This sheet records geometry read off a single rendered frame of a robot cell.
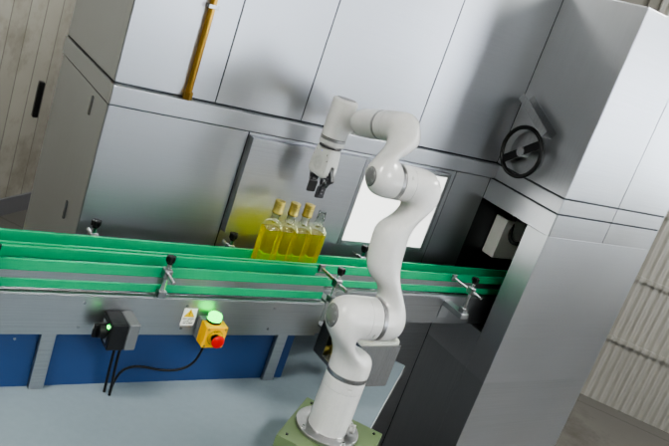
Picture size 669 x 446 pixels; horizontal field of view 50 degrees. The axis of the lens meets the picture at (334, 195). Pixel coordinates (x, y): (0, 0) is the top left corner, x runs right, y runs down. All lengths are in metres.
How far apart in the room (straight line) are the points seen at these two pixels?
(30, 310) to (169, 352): 0.46
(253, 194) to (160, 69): 0.53
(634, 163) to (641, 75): 0.38
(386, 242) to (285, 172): 0.63
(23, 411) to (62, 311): 0.27
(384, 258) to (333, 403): 0.44
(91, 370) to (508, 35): 1.88
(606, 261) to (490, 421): 0.83
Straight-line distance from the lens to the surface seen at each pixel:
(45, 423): 2.09
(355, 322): 1.96
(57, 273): 2.04
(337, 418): 2.12
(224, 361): 2.39
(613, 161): 2.98
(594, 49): 2.91
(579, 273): 3.15
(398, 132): 1.98
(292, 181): 2.48
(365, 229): 2.75
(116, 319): 2.08
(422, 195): 1.96
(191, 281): 2.18
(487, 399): 3.17
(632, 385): 5.47
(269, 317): 2.34
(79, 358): 2.20
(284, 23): 2.33
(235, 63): 2.29
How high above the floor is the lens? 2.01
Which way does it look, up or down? 15 degrees down
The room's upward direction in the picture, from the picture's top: 19 degrees clockwise
